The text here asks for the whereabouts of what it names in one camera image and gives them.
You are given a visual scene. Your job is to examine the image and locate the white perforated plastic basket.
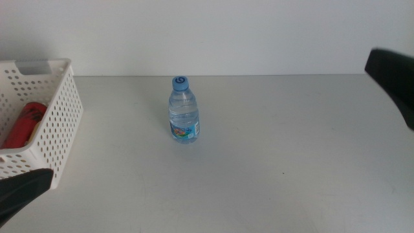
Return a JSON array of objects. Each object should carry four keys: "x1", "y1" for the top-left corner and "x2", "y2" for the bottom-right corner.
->
[{"x1": 0, "y1": 58, "x2": 85, "y2": 190}]

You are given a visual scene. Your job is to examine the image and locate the clear water bottle blue cap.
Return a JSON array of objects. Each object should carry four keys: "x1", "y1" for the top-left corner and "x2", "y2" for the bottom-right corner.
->
[{"x1": 168, "y1": 75, "x2": 201, "y2": 145}]

